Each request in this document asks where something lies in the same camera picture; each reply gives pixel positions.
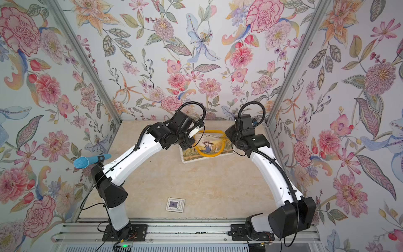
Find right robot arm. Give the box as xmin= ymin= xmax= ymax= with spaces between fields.
xmin=225 ymin=122 xmax=317 ymax=240

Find aluminium corner post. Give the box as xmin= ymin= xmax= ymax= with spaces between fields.
xmin=266 ymin=1 xmax=331 ymax=126
xmin=44 ymin=0 xmax=122 ymax=126

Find white canvas pouch yellow handles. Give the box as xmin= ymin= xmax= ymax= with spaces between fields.
xmin=180 ymin=130 xmax=234 ymax=163

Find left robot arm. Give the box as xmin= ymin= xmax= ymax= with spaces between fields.
xmin=91 ymin=121 xmax=204 ymax=232

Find small square marker card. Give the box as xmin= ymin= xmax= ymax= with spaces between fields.
xmin=166 ymin=197 xmax=185 ymax=213

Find aluminium corner post left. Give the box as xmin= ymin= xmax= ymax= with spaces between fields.
xmin=44 ymin=0 xmax=122 ymax=126

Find aluminium corner post right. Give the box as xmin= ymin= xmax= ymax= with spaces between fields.
xmin=266 ymin=1 xmax=331 ymax=126

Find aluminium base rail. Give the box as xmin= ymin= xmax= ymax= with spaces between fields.
xmin=51 ymin=218 xmax=324 ymax=252

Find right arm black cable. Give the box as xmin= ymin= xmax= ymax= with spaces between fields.
xmin=237 ymin=101 xmax=267 ymax=123

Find blue foam microphone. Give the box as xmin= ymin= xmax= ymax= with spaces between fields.
xmin=73 ymin=154 xmax=112 ymax=169

